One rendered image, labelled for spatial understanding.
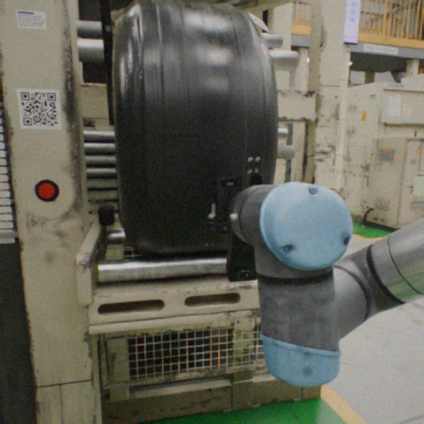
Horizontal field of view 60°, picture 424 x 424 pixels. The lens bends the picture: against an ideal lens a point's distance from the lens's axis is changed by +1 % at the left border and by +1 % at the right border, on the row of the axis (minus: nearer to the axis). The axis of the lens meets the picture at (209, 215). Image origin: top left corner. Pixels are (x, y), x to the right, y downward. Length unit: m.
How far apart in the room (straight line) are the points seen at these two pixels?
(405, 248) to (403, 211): 4.94
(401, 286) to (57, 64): 0.69
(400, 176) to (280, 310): 4.93
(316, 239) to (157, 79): 0.40
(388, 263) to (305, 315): 0.12
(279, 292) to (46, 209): 0.58
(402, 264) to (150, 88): 0.43
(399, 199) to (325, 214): 4.96
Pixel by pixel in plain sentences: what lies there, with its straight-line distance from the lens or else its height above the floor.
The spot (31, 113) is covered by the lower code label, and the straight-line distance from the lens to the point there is 0.81.
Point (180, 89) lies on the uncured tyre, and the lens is 0.61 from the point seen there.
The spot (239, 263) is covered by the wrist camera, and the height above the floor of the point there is 0.99.
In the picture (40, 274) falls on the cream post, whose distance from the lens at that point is 0.86.
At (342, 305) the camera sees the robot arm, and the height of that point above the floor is 1.00.
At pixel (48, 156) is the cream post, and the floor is 1.13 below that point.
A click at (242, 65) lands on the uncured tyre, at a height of 1.28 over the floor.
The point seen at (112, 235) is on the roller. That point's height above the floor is 0.91.
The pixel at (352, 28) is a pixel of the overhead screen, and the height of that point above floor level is 2.49.
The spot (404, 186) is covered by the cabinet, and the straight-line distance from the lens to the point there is 5.29.
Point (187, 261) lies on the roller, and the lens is 0.76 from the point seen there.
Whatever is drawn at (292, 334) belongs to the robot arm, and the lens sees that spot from 0.36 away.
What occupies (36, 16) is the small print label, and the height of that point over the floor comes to 1.39.
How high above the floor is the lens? 1.15
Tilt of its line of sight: 11 degrees down
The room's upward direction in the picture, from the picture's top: straight up
